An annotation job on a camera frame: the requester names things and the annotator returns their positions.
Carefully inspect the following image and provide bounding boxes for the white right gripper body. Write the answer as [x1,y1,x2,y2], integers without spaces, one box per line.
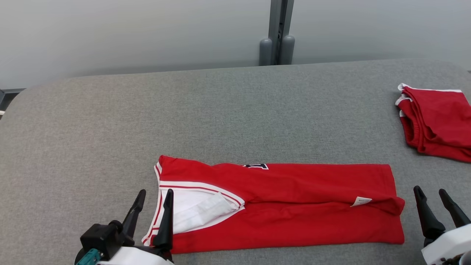
[421,223,471,265]

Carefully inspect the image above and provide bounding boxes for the grey cylindrical bumper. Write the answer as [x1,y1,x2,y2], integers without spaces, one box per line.
[259,38,273,67]

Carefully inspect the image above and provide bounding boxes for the red basketball jersey white trim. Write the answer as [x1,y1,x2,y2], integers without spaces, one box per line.
[142,155,406,254]

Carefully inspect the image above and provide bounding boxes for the teal left camera cable plug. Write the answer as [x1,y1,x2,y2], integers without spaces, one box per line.
[75,248,102,265]

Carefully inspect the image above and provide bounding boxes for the red shorts with white stripe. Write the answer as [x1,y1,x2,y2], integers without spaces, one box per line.
[395,83,471,163]

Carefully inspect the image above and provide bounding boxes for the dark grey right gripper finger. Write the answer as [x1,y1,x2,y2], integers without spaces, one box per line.
[413,185,446,240]
[439,189,471,228]

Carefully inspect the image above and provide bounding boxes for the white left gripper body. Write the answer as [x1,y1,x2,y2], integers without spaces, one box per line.
[99,246,174,265]

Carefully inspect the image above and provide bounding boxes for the grey metal post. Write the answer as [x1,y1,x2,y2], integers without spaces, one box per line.
[268,0,295,66]
[281,35,295,65]

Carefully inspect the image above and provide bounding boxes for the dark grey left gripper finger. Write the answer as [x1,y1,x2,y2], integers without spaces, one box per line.
[153,189,174,251]
[121,190,146,240]

